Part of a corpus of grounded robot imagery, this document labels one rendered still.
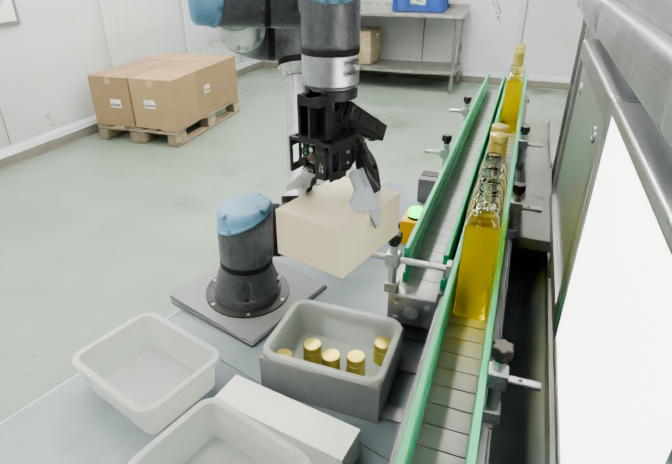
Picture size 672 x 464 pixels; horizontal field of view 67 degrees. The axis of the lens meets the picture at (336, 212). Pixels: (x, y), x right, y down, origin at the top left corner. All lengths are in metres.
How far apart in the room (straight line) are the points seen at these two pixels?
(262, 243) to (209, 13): 0.49
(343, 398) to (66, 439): 0.46
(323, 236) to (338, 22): 0.28
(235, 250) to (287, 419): 0.38
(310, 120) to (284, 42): 0.46
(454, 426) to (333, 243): 0.30
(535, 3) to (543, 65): 0.72
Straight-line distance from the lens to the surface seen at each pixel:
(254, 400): 0.89
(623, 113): 0.58
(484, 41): 6.85
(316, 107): 0.65
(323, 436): 0.84
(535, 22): 6.80
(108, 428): 1.00
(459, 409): 0.80
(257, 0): 0.74
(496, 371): 0.73
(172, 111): 4.45
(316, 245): 0.72
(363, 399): 0.90
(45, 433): 1.04
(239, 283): 1.11
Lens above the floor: 1.46
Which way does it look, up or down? 27 degrees down
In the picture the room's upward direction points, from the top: straight up
